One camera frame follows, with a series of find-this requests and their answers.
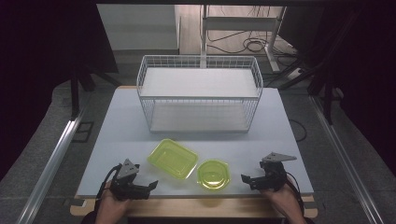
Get green rectangular plastic tray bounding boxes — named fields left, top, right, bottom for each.
left=147, top=138, right=200, bottom=181

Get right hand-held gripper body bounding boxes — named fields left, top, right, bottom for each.
left=257, top=151, right=298, bottom=191

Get person's left hand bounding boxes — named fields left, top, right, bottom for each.
left=94, top=181, right=133, bottom=224

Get black floor cable loop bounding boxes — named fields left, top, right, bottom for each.
left=289, top=119, right=308, bottom=143

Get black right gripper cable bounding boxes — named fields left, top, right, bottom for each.
left=285, top=171, right=306, bottom=217

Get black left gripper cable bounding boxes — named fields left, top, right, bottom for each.
left=95, top=163, right=122, bottom=202

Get white desk frame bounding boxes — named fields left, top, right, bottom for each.
left=200, top=4, right=289, bottom=73

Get black floor cables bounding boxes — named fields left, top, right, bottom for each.
left=205, top=5, right=302, bottom=64

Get white cabinet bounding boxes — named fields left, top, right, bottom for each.
left=96, top=3, right=182, bottom=56

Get black floor bracket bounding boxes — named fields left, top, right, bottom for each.
left=72, top=120, right=95, bottom=144

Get person's right hand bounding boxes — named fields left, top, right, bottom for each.
left=261, top=176, right=308, bottom=224

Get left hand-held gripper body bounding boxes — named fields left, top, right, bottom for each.
left=108, top=158, right=145, bottom=202

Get white wire two-tier rack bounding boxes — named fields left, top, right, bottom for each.
left=135, top=54, right=264, bottom=134

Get aluminium rail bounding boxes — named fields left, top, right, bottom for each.
left=16, top=116, right=82, bottom=224
left=308, top=93, right=386, bottom=224

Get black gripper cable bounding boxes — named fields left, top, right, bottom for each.
left=285, top=171, right=306, bottom=217
left=95, top=163, right=122, bottom=202

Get black stand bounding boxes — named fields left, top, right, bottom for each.
left=276, top=46, right=345, bottom=126
left=68, top=60, right=123, bottom=121

